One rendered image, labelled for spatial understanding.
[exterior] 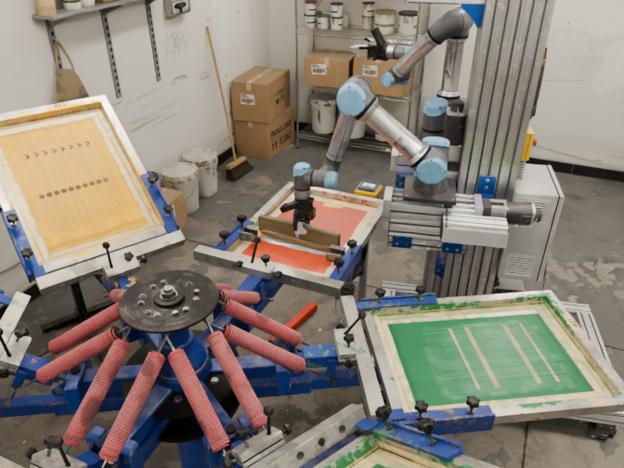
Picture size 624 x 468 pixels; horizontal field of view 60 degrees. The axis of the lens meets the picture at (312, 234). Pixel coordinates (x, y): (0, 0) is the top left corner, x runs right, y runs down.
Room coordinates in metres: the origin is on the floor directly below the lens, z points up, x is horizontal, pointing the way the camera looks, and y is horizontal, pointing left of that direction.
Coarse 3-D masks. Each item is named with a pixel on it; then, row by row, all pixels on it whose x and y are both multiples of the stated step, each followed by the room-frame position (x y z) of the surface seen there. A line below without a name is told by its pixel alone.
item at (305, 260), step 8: (328, 208) 2.50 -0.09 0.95; (336, 208) 2.50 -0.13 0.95; (344, 208) 2.50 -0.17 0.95; (352, 208) 2.50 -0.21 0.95; (352, 216) 2.41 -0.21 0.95; (360, 216) 2.41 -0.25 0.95; (352, 224) 2.34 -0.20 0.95; (344, 232) 2.26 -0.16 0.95; (352, 232) 2.26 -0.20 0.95; (344, 240) 2.18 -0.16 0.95; (288, 256) 2.05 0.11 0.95; (296, 256) 2.05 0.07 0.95; (304, 256) 2.05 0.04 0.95; (312, 256) 2.05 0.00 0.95; (320, 256) 2.05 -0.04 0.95; (288, 264) 1.99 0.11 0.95; (296, 264) 1.99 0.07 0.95; (304, 264) 1.99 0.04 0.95; (312, 264) 1.99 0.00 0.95; (320, 264) 1.99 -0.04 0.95; (328, 264) 1.99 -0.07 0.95; (320, 272) 1.93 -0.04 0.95
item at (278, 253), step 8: (320, 208) 2.50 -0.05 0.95; (280, 216) 2.41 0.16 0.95; (288, 216) 2.41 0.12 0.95; (264, 240) 2.18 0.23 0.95; (248, 248) 2.12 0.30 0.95; (264, 248) 2.12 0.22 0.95; (272, 248) 2.12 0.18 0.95; (280, 248) 2.12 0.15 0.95; (288, 248) 2.12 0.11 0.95; (256, 256) 2.05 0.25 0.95; (272, 256) 2.05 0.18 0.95; (280, 256) 2.05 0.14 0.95
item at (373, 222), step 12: (288, 192) 2.64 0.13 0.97; (312, 192) 2.65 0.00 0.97; (324, 192) 2.62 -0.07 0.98; (336, 192) 2.61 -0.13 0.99; (276, 204) 2.51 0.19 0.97; (360, 204) 2.54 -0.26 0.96; (372, 204) 2.51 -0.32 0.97; (372, 216) 2.35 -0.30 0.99; (372, 228) 2.25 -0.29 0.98; (240, 240) 2.17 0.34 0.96; (360, 240) 2.13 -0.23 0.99; (228, 252) 2.03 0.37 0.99; (276, 264) 1.94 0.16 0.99; (324, 276) 1.85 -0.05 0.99
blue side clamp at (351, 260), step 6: (360, 246) 2.05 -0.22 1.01; (348, 252) 2.02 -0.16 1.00; (354, 252) 2.02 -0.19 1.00; (360, 252) 2.05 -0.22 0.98; (342, 258) 1.96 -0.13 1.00; (348, 258) 1.96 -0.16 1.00; (354, 258) 1.97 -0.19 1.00; (348, 264) 1.91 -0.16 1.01; (354, 264) 1.97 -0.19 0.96; (342, 270) 1.87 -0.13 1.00; (348, 270) 1.91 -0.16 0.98; (336, 276) 1.83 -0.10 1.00; (342, 276) 1.83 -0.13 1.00; (348, 276) 1.91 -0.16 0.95
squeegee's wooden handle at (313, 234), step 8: (264, 216) 2.22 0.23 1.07; (272, 216) 2.22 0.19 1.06; (264, 224) 2.21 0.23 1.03; (272, 224) 2.20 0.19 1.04; (280, 224) 2.18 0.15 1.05; (288, 224) 2.16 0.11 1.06; (280, 232) 2.18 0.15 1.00; (288, 232) 2.16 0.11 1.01; (312, 232) 2.11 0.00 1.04; (320, 232) 2.10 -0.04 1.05; (328, 232) 2.09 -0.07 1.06; (336, 232) 2.10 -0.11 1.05; (312, 240) 2.11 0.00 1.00; (320, 240) 2.10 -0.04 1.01; (328, 240) 2.08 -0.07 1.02; (336, 240) 2.07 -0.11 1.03
